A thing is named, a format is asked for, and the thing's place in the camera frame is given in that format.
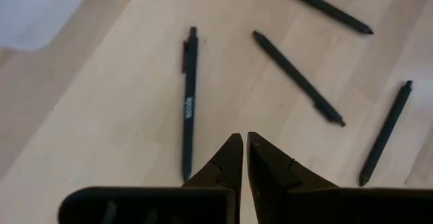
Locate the black click pen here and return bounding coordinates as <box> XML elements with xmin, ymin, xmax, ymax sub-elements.
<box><xmin>181</xmin><ymin>26</ymin><xmax>200</xmax><ymax>183</ymax></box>
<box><xmin>252</xmin><ymin>30</ymin><xmax>346</xmax><ymax>128</ymax></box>
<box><xmin>357</xmin><ymin>79</ymin><xmax>414</xmax><ymax>187</ymax></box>
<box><xmin>266</xmin><ymin>0</ymin><xmax>375</xmax><ymax>36</ymax></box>

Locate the clear plastic bin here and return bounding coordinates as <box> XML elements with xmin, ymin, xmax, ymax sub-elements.
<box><xmin>0</xmin><ymin>0</ymin><xmax>146</xmax><ymax>181</ymax></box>

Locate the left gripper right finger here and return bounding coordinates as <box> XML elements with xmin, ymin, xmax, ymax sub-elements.
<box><xmin>246</xmin><ymin>131</ymin><xmax>433</xmax><ymax>224</ymax></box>

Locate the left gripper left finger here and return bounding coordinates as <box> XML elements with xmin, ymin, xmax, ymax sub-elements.
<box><xmin>57</xmin><ymin>132</ymin><xmax>244</xmax><ymax>224</ymax></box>

